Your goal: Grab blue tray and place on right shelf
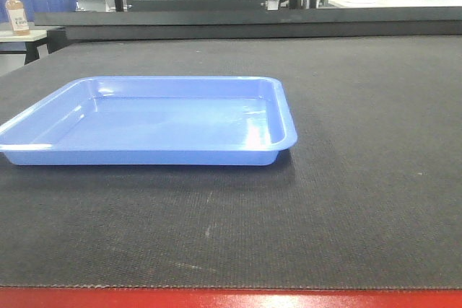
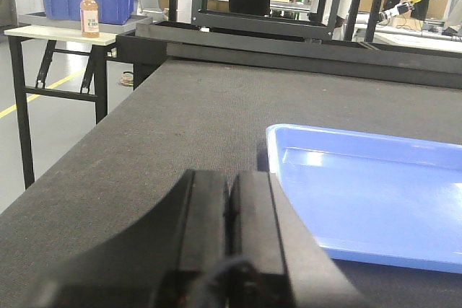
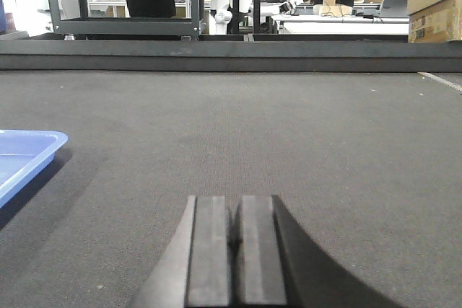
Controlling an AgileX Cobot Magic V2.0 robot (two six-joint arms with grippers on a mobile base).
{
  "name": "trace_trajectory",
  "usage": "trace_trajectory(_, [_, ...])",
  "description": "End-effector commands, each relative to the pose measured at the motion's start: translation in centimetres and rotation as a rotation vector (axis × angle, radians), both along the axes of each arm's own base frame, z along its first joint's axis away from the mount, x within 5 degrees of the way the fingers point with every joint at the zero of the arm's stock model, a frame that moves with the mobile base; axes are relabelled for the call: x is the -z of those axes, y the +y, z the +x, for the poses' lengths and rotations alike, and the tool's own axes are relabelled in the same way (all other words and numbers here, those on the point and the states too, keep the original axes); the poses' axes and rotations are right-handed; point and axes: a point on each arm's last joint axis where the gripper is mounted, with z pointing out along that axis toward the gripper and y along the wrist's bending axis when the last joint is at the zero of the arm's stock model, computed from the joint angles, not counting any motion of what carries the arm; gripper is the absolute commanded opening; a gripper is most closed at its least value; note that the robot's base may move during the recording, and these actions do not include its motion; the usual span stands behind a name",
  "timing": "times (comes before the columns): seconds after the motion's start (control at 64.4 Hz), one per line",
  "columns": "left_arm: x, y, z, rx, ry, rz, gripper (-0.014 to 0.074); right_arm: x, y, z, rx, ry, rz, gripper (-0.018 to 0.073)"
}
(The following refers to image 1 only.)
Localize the dark grey table mat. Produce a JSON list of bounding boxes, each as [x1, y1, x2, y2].
[[1, 36, 461, 289]]

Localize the black metal frame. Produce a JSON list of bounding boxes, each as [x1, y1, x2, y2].
[[35, 0, 461, 40]]

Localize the blue plastic tray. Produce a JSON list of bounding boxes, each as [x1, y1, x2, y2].
[[1, 76, 297, 166]]

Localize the orange juice bottle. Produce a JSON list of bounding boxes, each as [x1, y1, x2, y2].
[[5, 0, 30, 36]]

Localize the white side table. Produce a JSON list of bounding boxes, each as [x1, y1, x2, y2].
[[1, 30, 48, 65]]

